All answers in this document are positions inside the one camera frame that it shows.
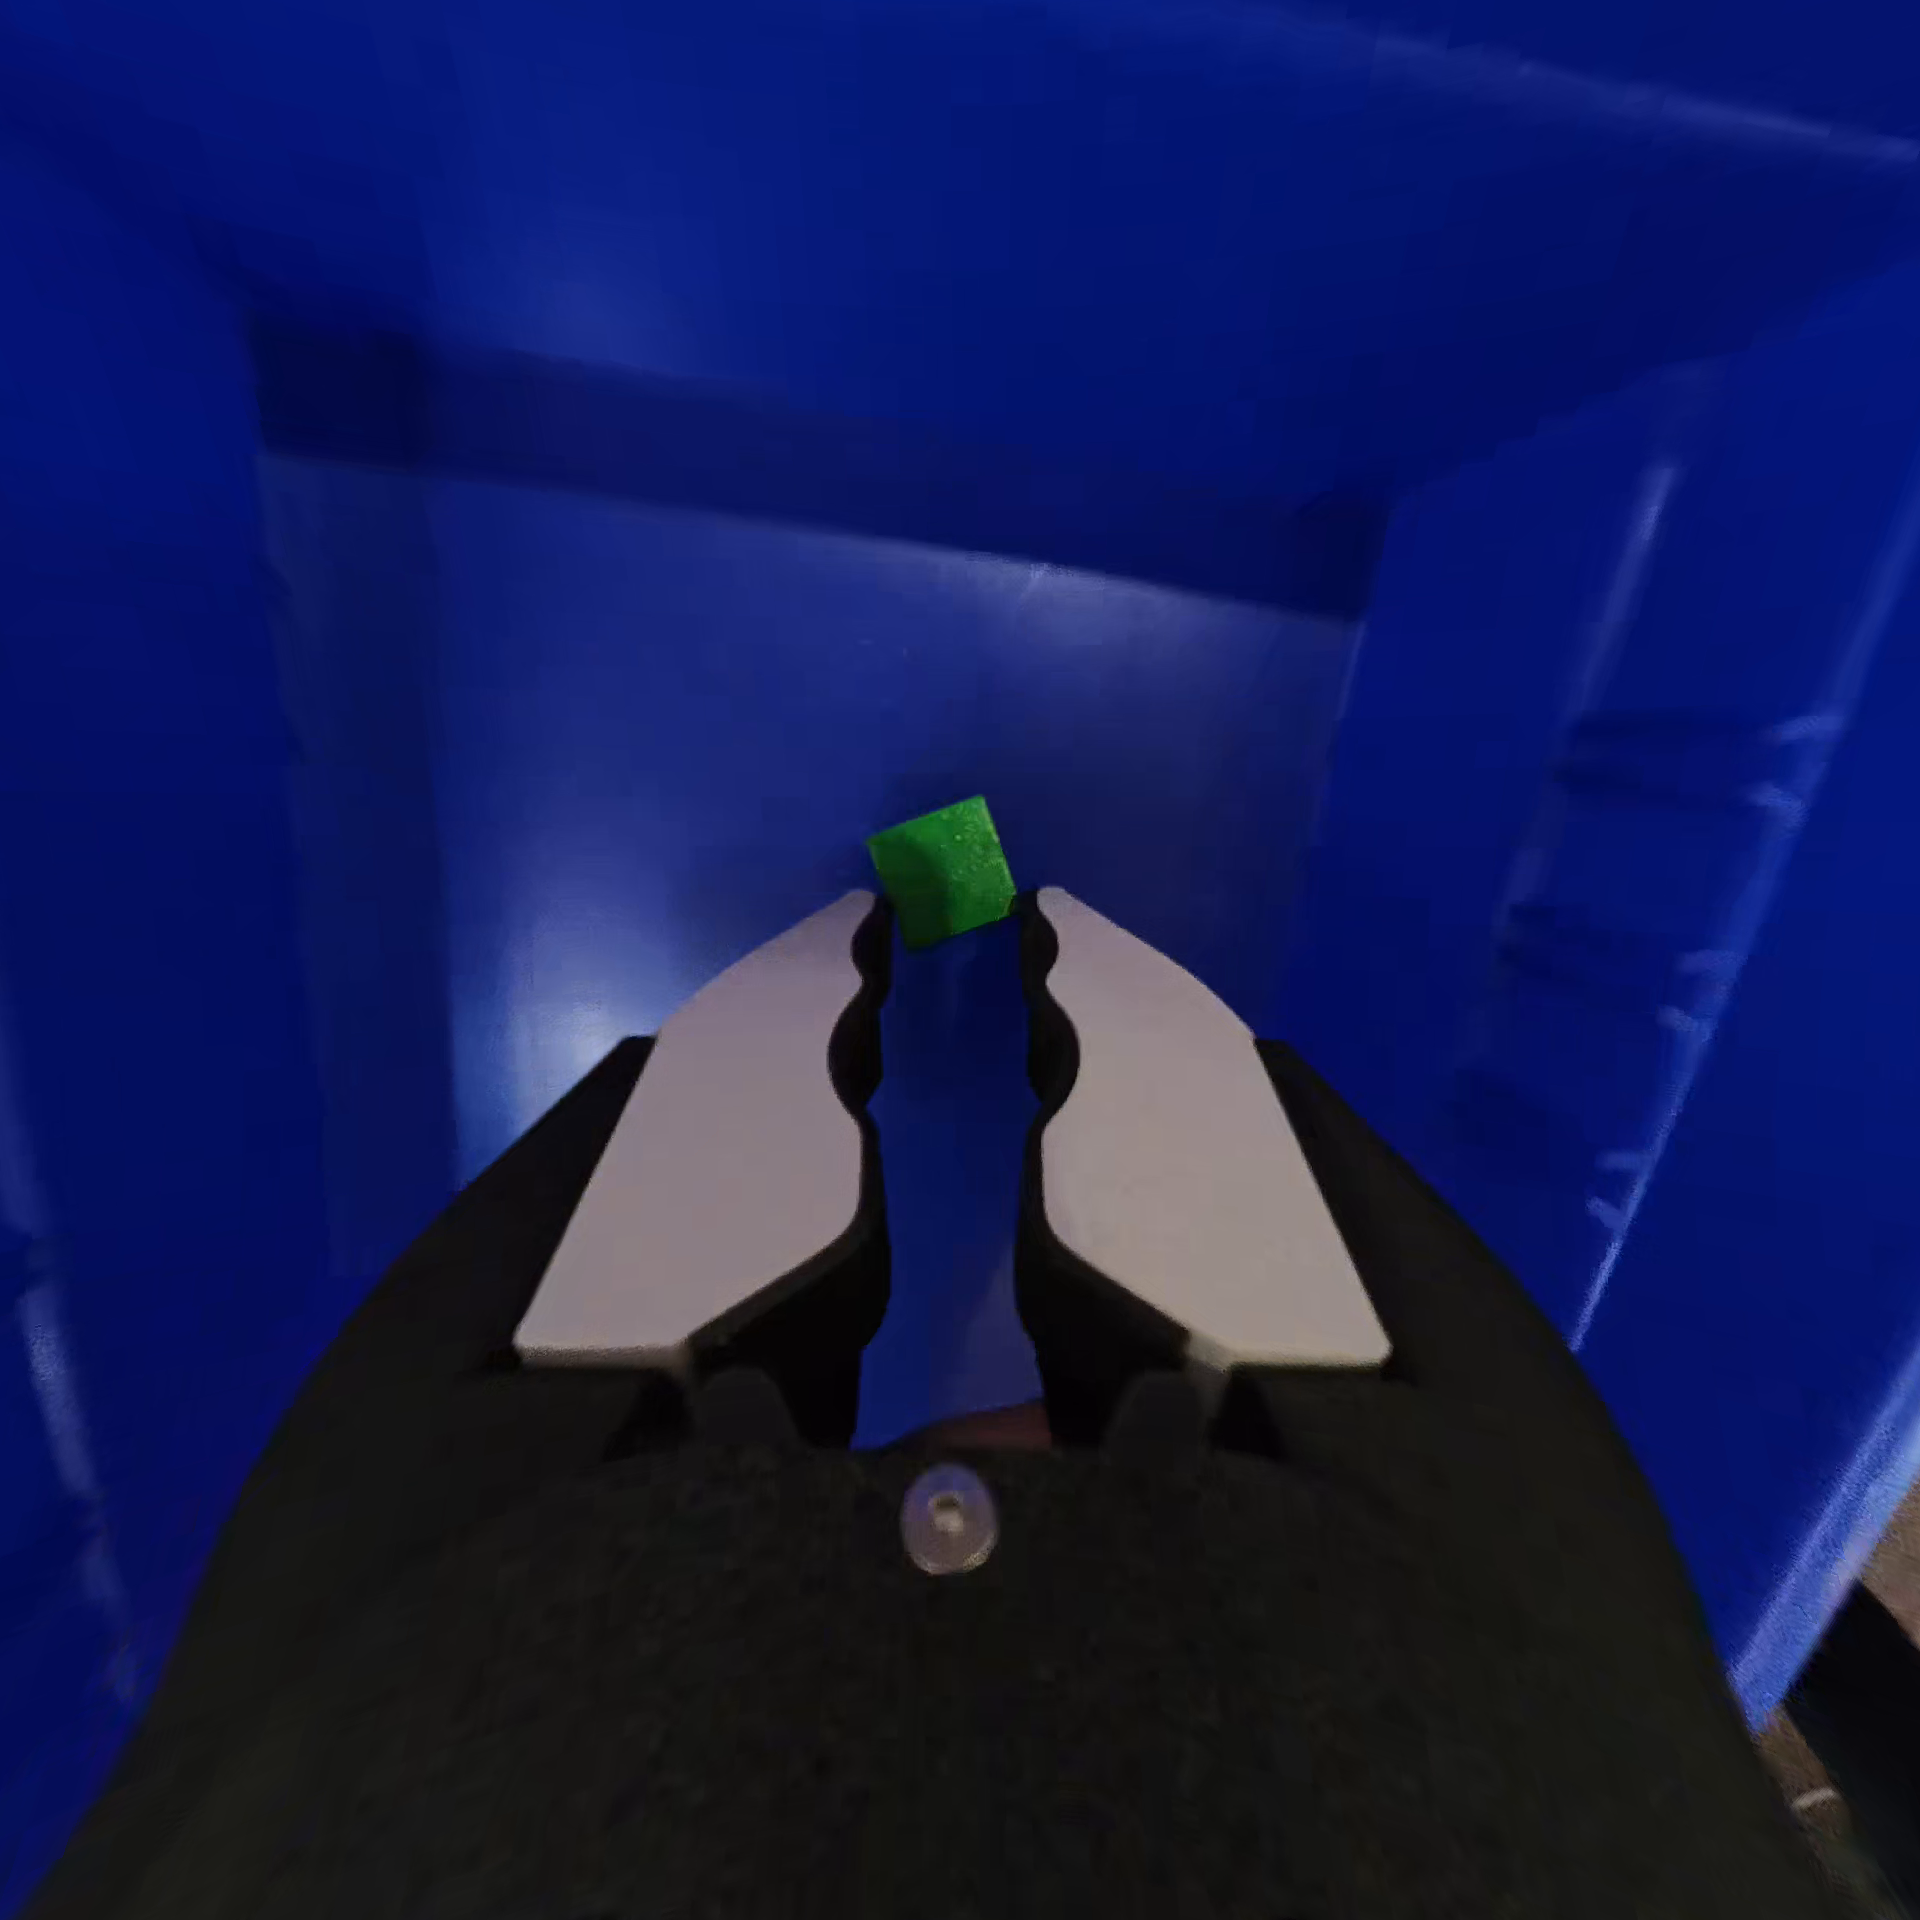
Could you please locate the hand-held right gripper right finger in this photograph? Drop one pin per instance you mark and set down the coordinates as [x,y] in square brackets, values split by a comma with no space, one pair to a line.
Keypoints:
[1209,1187]

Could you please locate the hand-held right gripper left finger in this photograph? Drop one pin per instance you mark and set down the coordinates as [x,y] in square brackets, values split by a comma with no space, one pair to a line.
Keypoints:
[718,1187]

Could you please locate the green wooden cube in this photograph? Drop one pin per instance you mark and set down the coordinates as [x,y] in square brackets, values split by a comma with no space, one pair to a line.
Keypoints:
[943,870]

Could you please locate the blue plastic bin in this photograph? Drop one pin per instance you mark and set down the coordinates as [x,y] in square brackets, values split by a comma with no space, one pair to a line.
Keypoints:
[747,453]

